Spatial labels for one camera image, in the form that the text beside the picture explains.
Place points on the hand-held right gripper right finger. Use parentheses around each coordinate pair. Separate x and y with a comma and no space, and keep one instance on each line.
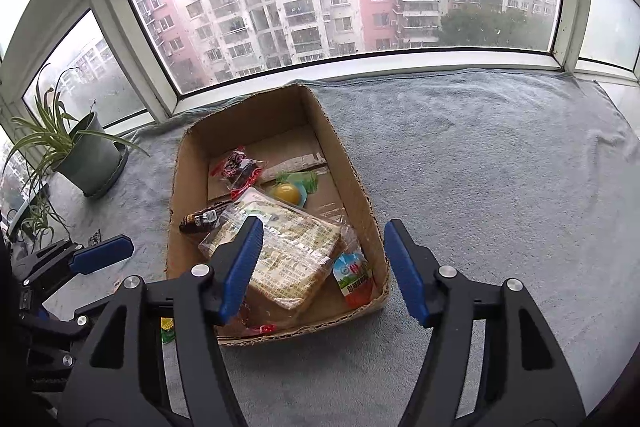
(407,272)

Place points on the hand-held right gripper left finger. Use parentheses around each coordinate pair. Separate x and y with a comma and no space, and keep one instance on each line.
(242,267)

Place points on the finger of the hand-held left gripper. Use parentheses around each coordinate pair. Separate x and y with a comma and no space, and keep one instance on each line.
(100,253)
(65,318)

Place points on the clear bread package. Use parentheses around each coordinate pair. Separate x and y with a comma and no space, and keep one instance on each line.
(295,252)

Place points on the white green jelly pouch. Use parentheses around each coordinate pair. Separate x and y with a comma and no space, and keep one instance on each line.
(352,277)

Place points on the brown chocolate bar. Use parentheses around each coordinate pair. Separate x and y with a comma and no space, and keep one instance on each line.
(200,219)

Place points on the yellow jelly cup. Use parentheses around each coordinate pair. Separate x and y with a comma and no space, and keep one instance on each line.
(286,195)

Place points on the cardboard box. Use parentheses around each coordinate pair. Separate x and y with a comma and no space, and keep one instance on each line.
(320,147)

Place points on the potted spider plant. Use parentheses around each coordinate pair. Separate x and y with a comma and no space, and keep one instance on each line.
(90,157)

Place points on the grey blanket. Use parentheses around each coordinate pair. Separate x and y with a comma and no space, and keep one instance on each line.
(475,182)

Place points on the white window frame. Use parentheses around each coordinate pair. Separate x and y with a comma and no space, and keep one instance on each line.
(400,59)

